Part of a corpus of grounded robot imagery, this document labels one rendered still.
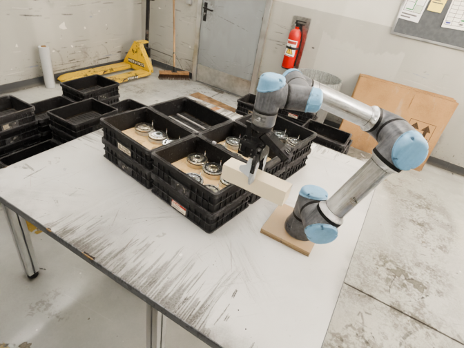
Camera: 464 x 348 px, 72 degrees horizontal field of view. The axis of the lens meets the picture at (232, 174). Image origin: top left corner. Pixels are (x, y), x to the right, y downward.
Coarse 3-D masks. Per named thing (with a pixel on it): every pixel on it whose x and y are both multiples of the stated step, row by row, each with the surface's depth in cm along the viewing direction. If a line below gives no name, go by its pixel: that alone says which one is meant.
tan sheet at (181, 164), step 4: (180, 160) 160; (184, 160) 160; (176, 164) 156; (180, 164) 157; (184, 164) 157; (180, 168) 154; (184, 168) 154; (188, 168) 155; (192, 168) 155; (184, 172) 152; (188, 172) 152; (192, 172) 153; (196, 172) 153; (204, 180) 149; (208, 180) 149; (212, 180) 150; (216, 180) 150; (216, 184) 148; (220, 188) 146
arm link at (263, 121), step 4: (252, 116) 99; (256, 116) 97; (260, 116) 96; (264, 116) 95; (268, 116) 95; (272, 116) 96; (276, 116) 97; (252, 120) 99; (256, 120) 97; (260, 120) 97; (264, 120) 96; (268, 120) 96; (272, 120) 97; (256, 124) 98; (260, 124) 97; (264, 124) 97; (268, 124) 97; (272, 124) 98
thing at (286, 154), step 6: (270, 132) 101; (264, 138) 100; (270, 138) 99; (276, 138) 102; (270, 144) 100; (276, 144) 99; (282, 144) 102; (276, 150) 100; (282, 150) 100; (288, 150) 101; (282, 156) 100; (288, 156) 99
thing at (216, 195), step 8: (192, 136) 161; (200, 136) 162; (176, 144) 153; (152, 152) 143; (224, 152) 154; (160, 160) 140; (240, 160) 149; (168, 168) 138; (176, 168) 136; (184, 176) 133; (192, 184) 132; (200, 184) 129; (232, 184) 132; (208, 192) 127; (216, 192) 127; (224, 192) 129
